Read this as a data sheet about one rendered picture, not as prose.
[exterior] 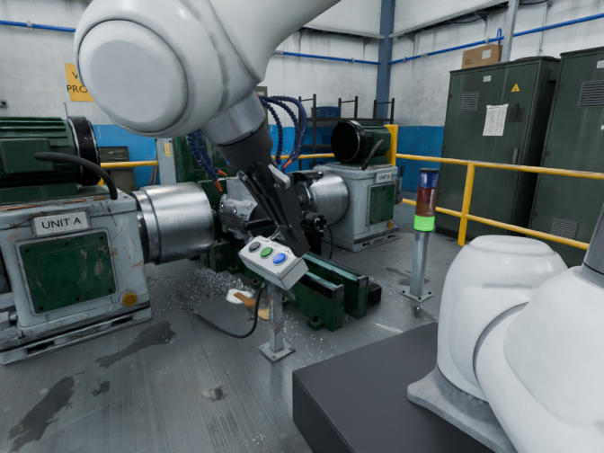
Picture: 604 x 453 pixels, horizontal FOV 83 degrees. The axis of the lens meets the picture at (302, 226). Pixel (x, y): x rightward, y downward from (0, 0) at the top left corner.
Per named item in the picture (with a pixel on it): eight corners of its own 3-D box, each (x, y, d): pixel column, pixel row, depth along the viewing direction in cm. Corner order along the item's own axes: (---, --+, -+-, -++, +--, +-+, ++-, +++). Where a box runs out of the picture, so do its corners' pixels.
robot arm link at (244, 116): (229, 81, 50) (247, 118, 54) (178, 111, 47) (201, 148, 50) (262, 74, 44) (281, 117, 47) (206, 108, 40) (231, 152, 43)
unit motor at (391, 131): (324, 210, 168) (326, 120, 156) (368, 201, 188) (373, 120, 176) (365, 221, 149) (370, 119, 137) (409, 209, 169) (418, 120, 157)
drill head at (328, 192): (263, 227, 150) (261, 170, 143) (331, 213, 175) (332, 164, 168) (298, 241, 132) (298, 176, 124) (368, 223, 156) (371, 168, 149)
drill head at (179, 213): (89, 263, 110) (75, 187, 103) (198, 241, 132) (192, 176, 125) (104, 292, 91) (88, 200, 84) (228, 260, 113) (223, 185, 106)
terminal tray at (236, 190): (226, 198, 133) (225, 179, 131) (250, 194, 139) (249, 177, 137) (241, 203, 124) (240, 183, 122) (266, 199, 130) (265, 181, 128)
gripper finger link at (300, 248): (293, 217, 58) (296, 217, 57) (308, 246, 62) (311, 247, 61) (280, 227, 57) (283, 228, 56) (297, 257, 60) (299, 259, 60)
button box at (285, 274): (245, 267, 85) (235, 252, 82) (266, 248, 88) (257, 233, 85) (287, 292, 72) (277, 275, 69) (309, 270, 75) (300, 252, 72)
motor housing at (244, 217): (218, 237, 135) (216, 190, 129) (260, 228, 146) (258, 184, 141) (244, 251, 120) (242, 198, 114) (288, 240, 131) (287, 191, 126)
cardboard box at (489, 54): (460, 71, 400) (462, 51, 394) (479, 72, 410) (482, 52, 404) (488, 65, 364) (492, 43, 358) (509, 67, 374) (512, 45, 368)
